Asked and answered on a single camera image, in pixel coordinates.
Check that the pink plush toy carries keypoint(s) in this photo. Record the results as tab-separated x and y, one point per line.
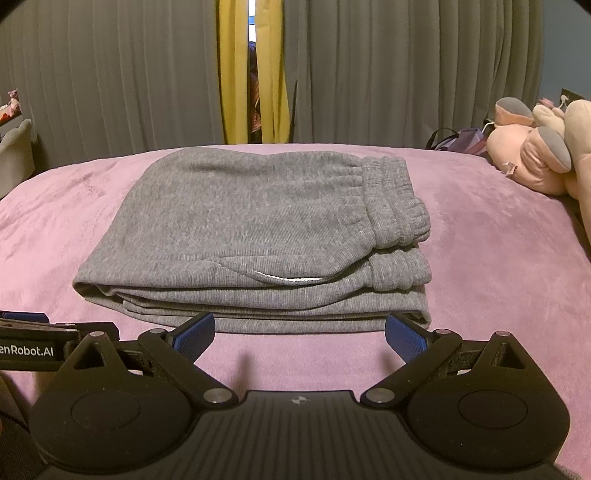
531	157

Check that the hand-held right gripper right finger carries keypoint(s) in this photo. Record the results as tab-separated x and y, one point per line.
401	339

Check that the floral patterned cloth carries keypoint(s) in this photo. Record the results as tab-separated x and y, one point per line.
255	101

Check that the grey pants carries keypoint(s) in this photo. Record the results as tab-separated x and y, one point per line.
240	217

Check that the grey curtain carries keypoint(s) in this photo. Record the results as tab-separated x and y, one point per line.
115	78
392	69

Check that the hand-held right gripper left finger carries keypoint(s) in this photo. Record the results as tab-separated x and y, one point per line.
196	334

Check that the beige plush toy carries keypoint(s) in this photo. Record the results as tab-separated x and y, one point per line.
579	138

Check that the yellow curtain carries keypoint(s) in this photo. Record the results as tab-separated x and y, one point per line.
272	69
233	69

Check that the small pink figure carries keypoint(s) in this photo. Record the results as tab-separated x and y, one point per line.
11	104

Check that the pink blanket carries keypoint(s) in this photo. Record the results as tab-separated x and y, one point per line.
485	254

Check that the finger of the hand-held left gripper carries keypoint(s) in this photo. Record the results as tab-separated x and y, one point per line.
23	317

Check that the purple and black bag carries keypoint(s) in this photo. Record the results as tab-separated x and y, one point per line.
457	138

